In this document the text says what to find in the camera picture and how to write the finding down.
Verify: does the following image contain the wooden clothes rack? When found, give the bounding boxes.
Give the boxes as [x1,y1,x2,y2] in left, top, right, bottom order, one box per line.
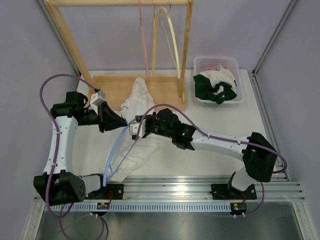
[44,0,194,111]

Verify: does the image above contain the white t shirt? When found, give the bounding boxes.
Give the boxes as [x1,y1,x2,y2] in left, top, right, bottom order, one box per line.
[103,76,166,183]

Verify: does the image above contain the white plastic basket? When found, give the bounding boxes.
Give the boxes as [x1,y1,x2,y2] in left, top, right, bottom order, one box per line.
[193,56,245,107]

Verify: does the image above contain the right aluminium frame post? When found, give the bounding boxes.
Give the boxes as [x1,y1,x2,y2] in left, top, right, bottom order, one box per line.
[252,0,300,78]

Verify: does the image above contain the yellow hanger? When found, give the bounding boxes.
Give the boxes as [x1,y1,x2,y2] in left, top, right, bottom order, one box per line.
[152,0,158,78]

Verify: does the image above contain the pink t shirt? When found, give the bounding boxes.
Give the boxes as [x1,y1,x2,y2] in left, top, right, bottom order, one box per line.
[204,65,232,71]

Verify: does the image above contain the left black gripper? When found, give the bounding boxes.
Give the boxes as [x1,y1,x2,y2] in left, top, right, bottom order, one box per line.
[78,101,128,133]

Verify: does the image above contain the dark green t shirt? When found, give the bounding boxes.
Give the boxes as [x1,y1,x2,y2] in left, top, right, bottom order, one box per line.
[193,64,238,105]

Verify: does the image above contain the pink hanger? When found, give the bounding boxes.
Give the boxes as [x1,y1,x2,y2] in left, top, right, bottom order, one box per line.
[138,0,149,78]

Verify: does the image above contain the blue white hanger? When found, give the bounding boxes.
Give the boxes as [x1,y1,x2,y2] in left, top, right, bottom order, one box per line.
[101,117,136,187]

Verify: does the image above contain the cream hanger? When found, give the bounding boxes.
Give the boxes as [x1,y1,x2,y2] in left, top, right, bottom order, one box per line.
[159,7,181,79]

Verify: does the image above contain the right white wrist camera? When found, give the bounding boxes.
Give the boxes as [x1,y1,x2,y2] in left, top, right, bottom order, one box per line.
[129,120,146,141]

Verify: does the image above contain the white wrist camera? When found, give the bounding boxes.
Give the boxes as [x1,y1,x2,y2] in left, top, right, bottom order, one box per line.
[90,90,106,115]
[129,120,146,141]

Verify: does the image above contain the aluminium frame post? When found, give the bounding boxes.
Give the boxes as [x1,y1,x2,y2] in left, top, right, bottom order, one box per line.
[252,0,300,78]
[35,0,81,76]

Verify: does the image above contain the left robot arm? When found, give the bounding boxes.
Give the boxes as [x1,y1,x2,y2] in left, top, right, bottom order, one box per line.
[33,91,128,206]

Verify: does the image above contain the left aluminium frame post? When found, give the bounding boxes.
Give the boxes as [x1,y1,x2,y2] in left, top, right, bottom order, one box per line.
[35,0,81,76]

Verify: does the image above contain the white slotted cable duct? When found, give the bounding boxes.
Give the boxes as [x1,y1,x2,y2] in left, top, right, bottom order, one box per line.
[43,201,232,213]

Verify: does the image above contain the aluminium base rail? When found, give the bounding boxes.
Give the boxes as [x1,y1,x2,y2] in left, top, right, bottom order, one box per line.
[33,174,306,203]

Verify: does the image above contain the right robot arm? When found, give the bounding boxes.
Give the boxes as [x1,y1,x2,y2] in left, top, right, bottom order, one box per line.
[129,108,278,201]

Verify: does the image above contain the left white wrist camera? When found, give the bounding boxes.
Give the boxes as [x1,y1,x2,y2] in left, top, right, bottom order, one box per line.
[90,90,106,115]

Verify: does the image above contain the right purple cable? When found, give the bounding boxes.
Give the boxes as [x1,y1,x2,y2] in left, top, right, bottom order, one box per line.
[136,103,288,218]

